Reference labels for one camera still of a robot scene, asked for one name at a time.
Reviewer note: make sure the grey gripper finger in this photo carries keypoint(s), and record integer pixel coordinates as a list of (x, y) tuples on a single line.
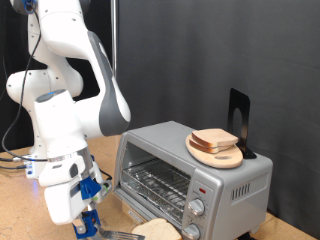
[(79, 227)]

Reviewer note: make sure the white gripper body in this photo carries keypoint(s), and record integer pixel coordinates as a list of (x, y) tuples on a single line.
[(63, 203)]

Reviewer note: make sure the metal spatula with blue block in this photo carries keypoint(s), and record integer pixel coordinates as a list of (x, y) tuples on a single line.
[(88, 225)]

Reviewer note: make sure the white bread slice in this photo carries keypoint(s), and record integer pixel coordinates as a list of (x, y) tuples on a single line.
[(155, 230), (213, 136), (205, 149)]

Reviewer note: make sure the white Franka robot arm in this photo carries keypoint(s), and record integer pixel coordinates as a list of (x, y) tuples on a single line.
[(66, 126)]

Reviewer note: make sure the glass oven door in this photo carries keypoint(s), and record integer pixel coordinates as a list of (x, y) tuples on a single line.
[(116, 213)]

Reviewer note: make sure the silver oven knob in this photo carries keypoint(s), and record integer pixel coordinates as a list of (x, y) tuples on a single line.
[(196, 206), (191, 231)]

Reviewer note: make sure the silver toaster oven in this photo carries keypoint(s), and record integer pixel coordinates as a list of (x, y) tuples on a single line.
[(160, 140)]

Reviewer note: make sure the oval wooden cutting board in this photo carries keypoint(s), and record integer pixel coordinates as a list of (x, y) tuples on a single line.
[(220, 160)]

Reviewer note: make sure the black backdrop curtain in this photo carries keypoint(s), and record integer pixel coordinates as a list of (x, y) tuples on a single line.
[(10, 50)]

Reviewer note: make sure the vertical metal pole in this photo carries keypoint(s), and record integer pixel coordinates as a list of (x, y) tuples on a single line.
[(114, 33)]

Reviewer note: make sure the black metal bookend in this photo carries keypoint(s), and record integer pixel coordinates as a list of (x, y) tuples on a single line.
[(243, 100)]

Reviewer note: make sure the dark grey backdrop curtain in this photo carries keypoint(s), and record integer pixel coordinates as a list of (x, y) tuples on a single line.
[(216, 50)]

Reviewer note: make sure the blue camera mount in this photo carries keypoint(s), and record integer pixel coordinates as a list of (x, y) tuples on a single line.
[(89, 188)]

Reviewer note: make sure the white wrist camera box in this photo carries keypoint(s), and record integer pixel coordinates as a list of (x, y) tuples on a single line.
[(104, 190)]

